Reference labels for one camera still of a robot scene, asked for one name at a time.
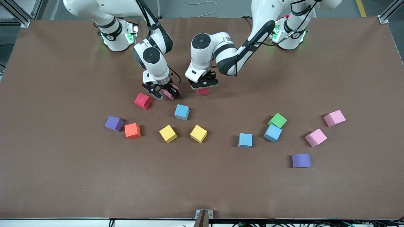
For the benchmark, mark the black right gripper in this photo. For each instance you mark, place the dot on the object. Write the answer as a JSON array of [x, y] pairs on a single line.
[[167, 87]]

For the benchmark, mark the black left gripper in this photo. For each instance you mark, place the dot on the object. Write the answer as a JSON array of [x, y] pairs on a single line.
[[208, 77]]

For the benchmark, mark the red foam cube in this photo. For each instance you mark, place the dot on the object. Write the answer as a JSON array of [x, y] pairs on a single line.
[[142, 101], [203, 92]]

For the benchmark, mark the blue foam cube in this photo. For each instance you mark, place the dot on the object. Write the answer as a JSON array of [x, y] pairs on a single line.
[[181, 113], [272, 133], [245, 140]]

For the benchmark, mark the yellow foam cube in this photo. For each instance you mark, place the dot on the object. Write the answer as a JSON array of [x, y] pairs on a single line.
[[168, 134], [199, 134]]

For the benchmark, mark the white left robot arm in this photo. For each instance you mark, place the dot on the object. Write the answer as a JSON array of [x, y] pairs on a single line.
[[202, 60]]

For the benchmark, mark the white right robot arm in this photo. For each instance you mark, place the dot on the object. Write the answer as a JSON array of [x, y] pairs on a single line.
[[156, 67]]

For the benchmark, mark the orange foam cube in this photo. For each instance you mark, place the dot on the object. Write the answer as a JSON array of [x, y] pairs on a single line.
[[132, 131]]

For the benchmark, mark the purple foam cube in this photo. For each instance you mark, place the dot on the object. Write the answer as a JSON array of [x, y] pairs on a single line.
[[113, 123], [301, 160]]

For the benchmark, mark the green foam cube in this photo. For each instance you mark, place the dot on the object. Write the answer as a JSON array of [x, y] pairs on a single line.
[[277, 120]]

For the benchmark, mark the thin metal stand leg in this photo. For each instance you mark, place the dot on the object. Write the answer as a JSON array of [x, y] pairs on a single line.
[[159, 9]]

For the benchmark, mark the brown table mat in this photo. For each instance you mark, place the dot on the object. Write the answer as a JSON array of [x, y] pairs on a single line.
[[202, 183]]

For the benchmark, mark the white table edge strip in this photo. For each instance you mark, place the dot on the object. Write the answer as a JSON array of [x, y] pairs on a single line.
[[47, 223]]

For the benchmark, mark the metal table edge bracket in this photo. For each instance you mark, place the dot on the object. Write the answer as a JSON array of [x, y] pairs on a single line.
[[203, 217]]

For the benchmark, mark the dark vertical frame beam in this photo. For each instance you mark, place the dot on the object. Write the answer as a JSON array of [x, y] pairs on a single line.
[[39, 8]]

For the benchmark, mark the aluminium frame post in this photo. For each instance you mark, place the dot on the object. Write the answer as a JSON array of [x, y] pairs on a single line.
[[25, 23], [383, 19]]

